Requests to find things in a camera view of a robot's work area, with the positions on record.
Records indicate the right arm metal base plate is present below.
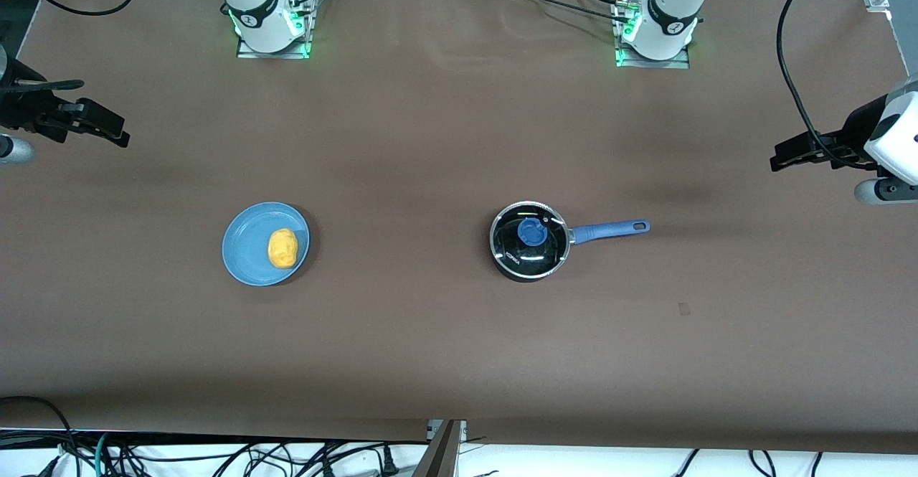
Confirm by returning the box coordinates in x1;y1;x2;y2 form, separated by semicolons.
237;0;314;60

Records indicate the thick black looped cable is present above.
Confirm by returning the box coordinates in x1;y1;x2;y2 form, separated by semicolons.
0;395;78;477

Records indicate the yellow potato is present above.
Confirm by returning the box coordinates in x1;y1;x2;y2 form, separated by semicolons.
268;228;300;270

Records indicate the thin dark gripper cable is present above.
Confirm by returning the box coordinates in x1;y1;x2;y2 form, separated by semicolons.
0;77;85;95

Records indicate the long black table cable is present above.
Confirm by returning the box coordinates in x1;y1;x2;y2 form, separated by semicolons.
491;0;632;22

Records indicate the glass lid with blue knob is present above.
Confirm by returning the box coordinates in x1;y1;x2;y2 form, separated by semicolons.
491;202;572;278

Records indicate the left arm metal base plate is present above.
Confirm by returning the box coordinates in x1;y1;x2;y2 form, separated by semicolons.
615;2;691;70

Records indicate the black pot with blue handle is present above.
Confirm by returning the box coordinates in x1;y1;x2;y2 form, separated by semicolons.
490;201;651;282

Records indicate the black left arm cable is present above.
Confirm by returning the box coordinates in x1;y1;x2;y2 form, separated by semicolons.
777;0;887;172

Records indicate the blue plate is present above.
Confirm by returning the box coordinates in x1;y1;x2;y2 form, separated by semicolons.
222;202;311;287

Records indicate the aluminium profile beam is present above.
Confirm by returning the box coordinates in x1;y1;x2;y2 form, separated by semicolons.
412;420;468;477

